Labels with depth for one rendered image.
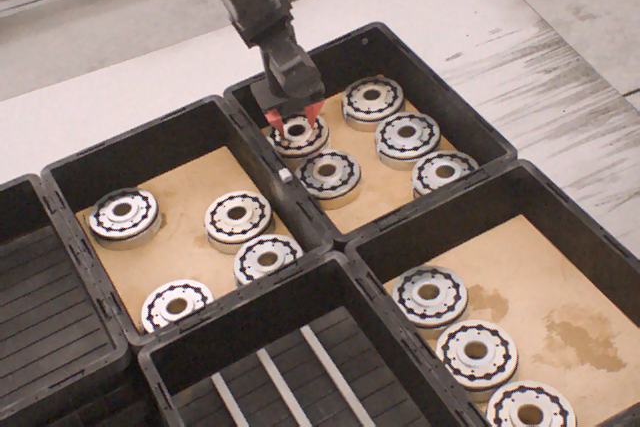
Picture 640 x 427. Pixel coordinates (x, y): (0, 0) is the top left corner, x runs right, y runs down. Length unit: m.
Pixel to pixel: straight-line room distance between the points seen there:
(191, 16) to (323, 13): 1.32
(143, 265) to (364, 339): 0.37
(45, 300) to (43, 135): 0.54
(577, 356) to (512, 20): 0.88
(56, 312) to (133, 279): 0.11
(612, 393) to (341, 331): 0.35
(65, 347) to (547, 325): 0.66
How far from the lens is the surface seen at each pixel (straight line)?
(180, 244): 1.66
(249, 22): 1.52
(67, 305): 1.64
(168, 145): 1.74
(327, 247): 1.47
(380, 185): 1.67
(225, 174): 1.74
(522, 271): 1.55
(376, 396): 1.44
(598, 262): 1.50
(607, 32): 3.26
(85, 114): 2.14
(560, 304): 1.52
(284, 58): 1.53
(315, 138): 1.72
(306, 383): 1.46
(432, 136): 1.70
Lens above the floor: 2.03
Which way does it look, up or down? 45 degrees down
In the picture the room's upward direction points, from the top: 11 degrees counter-clockwise
